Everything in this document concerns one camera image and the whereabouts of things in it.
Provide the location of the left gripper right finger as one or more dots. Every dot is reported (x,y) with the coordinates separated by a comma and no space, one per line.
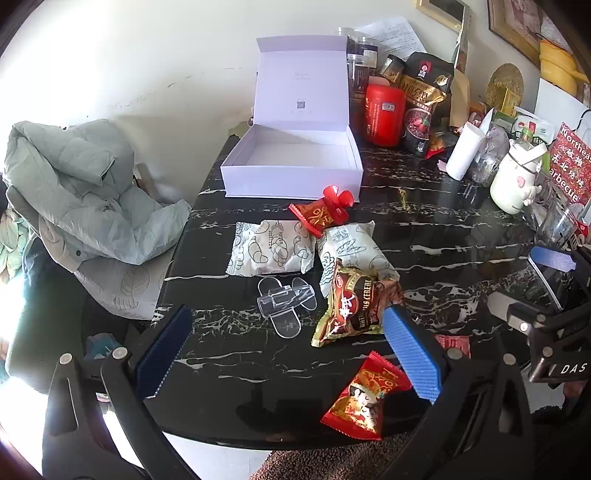
(478,425)

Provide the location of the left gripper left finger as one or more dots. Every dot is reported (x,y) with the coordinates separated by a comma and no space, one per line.
(128,376)

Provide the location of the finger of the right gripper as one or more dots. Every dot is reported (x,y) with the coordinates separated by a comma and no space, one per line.
(554,259)

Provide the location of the small red sachet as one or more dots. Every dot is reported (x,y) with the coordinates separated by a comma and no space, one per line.
(458,342)

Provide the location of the red orange snack packet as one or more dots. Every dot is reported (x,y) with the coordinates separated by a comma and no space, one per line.
(359,411)

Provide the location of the brown cereal snack packet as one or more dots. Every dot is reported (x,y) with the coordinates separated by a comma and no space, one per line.
(356,304)

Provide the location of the white green print bread pack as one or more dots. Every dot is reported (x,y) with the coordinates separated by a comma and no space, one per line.
(353,246)

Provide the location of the red gold candy packet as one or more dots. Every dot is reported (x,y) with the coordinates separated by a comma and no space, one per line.
(314,216)

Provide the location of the white croissant print bread pack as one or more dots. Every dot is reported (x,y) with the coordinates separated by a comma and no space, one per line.
(271,247)

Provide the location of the red plastic propeller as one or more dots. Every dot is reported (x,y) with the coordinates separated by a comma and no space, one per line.
(338,203)

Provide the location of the red barbecue sign card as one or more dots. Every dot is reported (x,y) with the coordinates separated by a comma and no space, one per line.
(570,165)

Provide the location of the white paper roll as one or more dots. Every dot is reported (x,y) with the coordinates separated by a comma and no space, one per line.
(465,150)

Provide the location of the brown paper bag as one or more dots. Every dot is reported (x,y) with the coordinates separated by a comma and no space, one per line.
(460,99)

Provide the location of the gold round woven plate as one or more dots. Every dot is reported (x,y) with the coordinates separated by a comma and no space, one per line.
(505,89)

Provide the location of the yellow plastic container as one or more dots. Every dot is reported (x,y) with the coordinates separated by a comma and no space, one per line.
(559,68)

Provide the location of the black gold cereal bag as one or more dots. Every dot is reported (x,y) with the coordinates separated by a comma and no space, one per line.
(426,82)

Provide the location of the red cylindrical canister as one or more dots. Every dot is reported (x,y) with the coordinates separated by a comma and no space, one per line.
(384,115)

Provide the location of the grey green padded jacket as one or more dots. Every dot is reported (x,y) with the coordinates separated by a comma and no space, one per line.
(80,181)

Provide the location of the white printed paper sheet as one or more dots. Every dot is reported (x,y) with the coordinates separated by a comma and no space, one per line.
(393,36)

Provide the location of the dark lidded jar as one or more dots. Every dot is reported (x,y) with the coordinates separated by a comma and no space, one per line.
(360,68)

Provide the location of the white open gift box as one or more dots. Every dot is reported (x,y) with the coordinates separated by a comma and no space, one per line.
(300,141)

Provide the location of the framed wall picture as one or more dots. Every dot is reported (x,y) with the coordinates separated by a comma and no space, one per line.
(524,25)

